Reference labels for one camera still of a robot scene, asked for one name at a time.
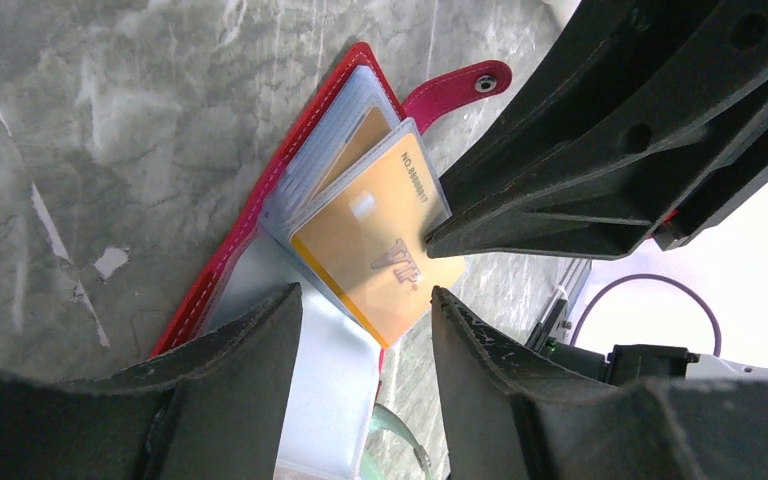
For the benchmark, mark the gold vip card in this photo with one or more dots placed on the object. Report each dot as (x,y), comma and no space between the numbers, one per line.
(365,243)

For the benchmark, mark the red card holder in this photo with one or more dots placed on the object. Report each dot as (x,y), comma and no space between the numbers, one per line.
(331,410)

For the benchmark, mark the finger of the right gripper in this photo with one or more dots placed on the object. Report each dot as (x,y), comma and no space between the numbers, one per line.
(604,54)
(675,158)

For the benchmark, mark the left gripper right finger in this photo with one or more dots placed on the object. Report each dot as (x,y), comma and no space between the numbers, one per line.
(510,413)

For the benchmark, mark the aluminium frame rail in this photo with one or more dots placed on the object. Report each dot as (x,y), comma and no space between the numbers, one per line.
(555,319)

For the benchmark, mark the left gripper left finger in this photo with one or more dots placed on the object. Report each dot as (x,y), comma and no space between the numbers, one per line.
(212,408)

